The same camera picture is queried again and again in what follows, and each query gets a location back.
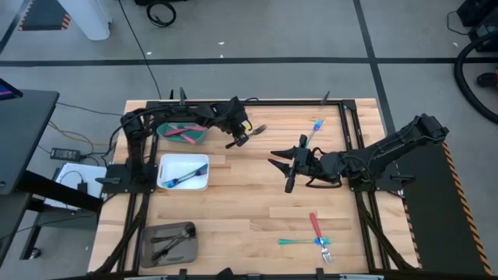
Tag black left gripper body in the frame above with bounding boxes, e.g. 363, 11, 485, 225
223, 96, 251, 136

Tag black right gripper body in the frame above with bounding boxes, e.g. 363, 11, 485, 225
284, 134, 327, 194

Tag teal plastic bin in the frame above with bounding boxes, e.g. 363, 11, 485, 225
155, 116, 209, 145

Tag white plastic bin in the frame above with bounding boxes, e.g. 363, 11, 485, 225
156, 152, 211, 192

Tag grey translucent plastic bin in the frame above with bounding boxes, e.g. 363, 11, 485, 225
139, 221, 199, 269

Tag large black hazard-striped mat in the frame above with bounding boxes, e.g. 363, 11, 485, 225
390, 135, 494, 276

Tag white paper sheets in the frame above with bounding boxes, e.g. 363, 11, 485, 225
44, 162, 109, 212

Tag black power adapter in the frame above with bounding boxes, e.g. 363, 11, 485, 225
49, 146, 82, 161

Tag white pillar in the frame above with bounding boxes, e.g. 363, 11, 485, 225
57, 0, 114, 42

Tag red and black device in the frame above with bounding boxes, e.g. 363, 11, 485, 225
476, 68, 498, 89

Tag black desk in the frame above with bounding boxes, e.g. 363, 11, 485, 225
0, 89, 104, 265

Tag small black hazard-striped mat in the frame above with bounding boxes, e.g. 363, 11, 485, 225
16, 0, 72, 32

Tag black equipment boxes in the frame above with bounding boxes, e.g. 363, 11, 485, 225
455, 0, 498, 54

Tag dark monitor screen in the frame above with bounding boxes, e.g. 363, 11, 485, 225
0, 77, 23, 102

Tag black aluminium table frame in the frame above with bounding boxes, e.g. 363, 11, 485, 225
91, 87, 421, 280

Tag long black floor cable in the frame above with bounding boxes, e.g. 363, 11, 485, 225
117, 0, 163, 100

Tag coiled black cable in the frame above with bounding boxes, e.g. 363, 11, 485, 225
146, 0, 177, 29

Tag thin black cable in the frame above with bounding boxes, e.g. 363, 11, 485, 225
55, 100, 125, 117

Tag yellow cable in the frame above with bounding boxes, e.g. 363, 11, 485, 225
47, 119, 117, 148

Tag thick black hose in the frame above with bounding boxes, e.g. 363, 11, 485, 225
453, 33, 498, 126

